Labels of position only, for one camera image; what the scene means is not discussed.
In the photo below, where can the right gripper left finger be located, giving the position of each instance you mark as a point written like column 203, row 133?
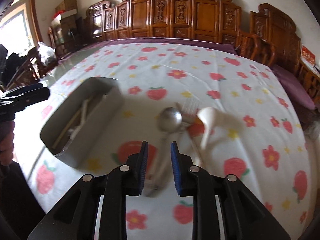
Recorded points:
column 93, row 201

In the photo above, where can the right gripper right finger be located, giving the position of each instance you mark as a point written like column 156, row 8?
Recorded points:
column 223, row 208

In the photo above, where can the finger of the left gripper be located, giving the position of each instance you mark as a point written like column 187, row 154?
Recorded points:
column 22, row 89
column 11, row 105

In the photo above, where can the light bamboo chopstick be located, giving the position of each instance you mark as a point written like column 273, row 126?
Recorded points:
column 71, row 124

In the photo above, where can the white plastic soup spoon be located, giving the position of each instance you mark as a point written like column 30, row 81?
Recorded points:
column 213, row 118

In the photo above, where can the stainless steel spoon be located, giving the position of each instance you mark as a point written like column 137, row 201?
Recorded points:
column 168, row 123

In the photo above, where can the stainless steel fork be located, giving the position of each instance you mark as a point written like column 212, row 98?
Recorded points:
column 189, row 110

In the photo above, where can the cream plastic fork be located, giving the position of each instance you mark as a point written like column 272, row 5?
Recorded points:
column 88, row 106

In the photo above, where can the person's left hand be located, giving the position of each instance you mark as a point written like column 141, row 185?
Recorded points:
column 7, row 146

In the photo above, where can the dark wooden side chair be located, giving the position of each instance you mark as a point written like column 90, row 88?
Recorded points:
column 30, row 72

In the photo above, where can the wooden framed window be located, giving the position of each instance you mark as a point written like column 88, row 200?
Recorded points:
column 19, row 27

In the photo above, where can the grey metal utensil tray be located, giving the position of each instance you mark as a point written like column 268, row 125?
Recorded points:
column 73, row 152

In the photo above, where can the stacked cardboard boxes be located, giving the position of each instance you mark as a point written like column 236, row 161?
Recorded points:
column 63, row 27

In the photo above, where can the strawberry flower tablecloth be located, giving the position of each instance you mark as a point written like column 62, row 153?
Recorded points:
column 258, row 136

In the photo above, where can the purple armchair cushion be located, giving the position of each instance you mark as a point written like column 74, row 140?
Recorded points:
column 293, row 88

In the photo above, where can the red greeting card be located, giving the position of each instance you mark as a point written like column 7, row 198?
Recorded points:
column 307, row 57

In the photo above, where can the carved wooden armchair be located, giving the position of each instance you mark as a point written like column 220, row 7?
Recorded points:
column 273, row 25

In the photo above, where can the carved wooden long sofa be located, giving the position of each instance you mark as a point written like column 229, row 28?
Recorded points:
column 215, row 21

